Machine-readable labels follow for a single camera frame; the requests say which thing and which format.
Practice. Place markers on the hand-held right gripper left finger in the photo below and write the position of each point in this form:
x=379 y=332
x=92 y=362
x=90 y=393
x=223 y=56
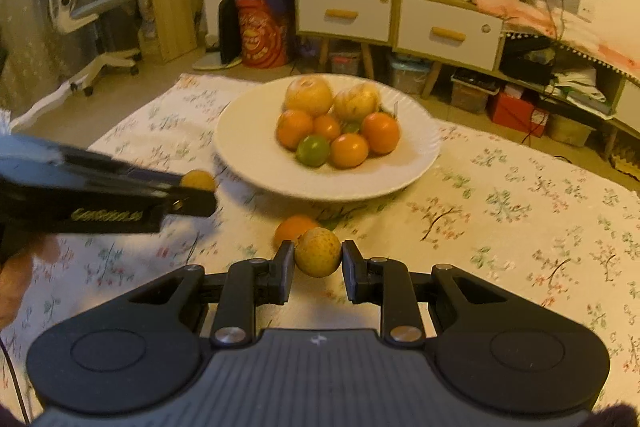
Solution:
x=286 y=274

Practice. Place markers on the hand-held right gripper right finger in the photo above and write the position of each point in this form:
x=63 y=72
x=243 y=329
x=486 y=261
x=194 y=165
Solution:
x=348 y=274

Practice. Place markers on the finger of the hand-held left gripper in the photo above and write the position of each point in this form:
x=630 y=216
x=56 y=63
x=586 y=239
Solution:
x=192 y=204
x=130 y=174

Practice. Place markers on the small yellow plum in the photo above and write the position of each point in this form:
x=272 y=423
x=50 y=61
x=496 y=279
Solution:
x=198 y=180

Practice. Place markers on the speckled yellow pear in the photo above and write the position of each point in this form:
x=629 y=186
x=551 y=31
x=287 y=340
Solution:
x=317 y=253

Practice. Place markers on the white plate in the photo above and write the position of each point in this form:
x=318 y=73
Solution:
x=250 y=147

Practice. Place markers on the small orange tangerine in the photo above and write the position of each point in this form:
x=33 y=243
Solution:
x=327 y=127

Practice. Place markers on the large yellow pear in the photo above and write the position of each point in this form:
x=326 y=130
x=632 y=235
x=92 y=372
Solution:
x=356 y=102
x=308 y=96

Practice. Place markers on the person's left hand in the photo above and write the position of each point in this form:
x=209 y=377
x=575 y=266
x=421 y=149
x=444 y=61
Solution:
x=15 y=282

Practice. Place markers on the orange tangerine with leaf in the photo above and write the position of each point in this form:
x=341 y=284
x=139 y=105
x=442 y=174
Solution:
x=290 y=229

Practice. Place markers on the green lime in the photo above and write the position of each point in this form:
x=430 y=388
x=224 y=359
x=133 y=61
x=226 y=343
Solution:
x=312 y=150
x=351 y=127

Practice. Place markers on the floral tablecloth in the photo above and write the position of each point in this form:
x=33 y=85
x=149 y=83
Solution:
x=500 y=217

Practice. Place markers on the white office chair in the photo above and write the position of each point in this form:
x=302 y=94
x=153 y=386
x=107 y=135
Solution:
x=95 y=7

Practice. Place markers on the black upright panel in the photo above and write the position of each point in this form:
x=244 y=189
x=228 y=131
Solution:
x=229 y=27

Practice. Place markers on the red printed bucket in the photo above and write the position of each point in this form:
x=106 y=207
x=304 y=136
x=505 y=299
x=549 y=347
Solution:
x=262 y=34

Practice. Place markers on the floral curtain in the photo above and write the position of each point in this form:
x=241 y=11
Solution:
x=30 y=7

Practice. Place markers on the clear plastic storage box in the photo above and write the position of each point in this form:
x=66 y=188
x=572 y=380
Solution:
x=474 y=94
x=344 y=63
x=409 y=76

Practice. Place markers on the red box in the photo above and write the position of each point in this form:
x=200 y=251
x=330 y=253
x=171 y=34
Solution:
x=517 y=112

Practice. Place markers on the white cabinet drawer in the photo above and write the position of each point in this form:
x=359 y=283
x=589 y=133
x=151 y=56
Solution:
x=345 y=14
x=450 y=34

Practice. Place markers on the beige storage box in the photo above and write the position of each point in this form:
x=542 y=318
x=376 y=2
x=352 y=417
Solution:
x=570 y=130

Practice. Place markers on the pile of papers and cloths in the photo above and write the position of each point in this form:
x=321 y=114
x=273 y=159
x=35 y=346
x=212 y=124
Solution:
x=585 y=89

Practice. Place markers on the yellow egg tray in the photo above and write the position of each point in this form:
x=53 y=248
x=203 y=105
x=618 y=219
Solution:
x=627 y=162

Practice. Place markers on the pink cloth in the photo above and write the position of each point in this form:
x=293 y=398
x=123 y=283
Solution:
x=540 y=17

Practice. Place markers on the low wooden bench cabinet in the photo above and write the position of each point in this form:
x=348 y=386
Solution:
x=622 y=102

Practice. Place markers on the white wall socket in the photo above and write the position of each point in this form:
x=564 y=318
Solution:
x=587 y=10

